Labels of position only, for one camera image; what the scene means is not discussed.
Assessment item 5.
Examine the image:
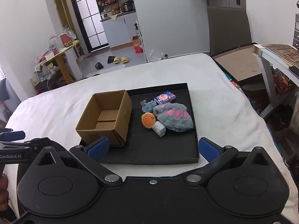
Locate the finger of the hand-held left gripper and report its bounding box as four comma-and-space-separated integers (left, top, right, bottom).
0, 128, 26, 143
0, 138, 52, 151

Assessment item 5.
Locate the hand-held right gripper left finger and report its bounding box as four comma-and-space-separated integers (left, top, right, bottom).
31, 137, 123, 187

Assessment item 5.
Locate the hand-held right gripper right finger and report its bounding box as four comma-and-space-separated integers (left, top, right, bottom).
186, 137, 275, 188

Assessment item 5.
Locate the brown cardboard box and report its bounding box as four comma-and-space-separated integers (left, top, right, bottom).
75, 90, 133, 147

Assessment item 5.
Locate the black shallow tray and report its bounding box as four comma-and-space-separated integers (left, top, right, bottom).
79, 82, 200, 165

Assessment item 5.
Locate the grey plush paw slipper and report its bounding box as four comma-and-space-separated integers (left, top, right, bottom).
153, 103, 194, 132

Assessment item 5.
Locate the white paper ball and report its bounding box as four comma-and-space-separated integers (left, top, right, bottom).
152, 121, 167, 138

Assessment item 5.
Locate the plush hamburger toy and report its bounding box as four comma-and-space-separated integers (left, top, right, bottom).
141, 112, 156, 129

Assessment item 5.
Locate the dark patterned soft toy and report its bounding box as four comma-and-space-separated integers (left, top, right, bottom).
140, 100, 158, 114

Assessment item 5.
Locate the person's left hand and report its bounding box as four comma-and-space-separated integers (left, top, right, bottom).
0, 174, 9, 206

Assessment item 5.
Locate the pile of household clutter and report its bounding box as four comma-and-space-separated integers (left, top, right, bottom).
30, 62, 69, 92

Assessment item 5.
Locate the purple tissue packet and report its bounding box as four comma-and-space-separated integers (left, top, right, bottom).
155, 93, 177, 105

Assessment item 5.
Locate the yellow round table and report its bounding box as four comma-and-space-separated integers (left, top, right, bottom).
40, 40, 81, 84

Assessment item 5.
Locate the flat brown cardboard tray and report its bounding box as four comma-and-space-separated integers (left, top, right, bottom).
211, 42, 267, 87

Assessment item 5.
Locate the orange storage crate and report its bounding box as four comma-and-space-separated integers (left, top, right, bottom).
272, 71, 295, 97

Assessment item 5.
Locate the glass jar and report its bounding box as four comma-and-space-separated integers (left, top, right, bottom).
48, 34, 59, 52

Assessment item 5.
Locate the white side table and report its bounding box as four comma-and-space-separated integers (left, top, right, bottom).
253, 43, 299, 120

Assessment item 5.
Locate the red box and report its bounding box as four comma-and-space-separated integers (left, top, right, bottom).
60, 34, 72, 47

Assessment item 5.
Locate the clear plastic bag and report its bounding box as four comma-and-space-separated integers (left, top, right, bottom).
149, 50, 165, 62

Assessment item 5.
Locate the orange cardboard box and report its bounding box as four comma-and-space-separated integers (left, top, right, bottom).
131, 36, 143, 54

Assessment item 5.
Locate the white floor rack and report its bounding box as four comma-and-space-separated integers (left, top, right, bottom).
136, 21, 148, 62

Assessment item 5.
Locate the white kitchen cabinet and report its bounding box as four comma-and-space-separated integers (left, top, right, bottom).
100, 11, 140, 51

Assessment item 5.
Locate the printed cardboard sheet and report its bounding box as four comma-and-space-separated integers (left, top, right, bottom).
263, 43, 299, 69

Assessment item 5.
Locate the dark framed glass door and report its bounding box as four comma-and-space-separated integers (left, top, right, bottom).
68, 0, 110, 52

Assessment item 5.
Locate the grey drawer unit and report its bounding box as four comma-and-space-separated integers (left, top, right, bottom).
292, 11, 299, 50

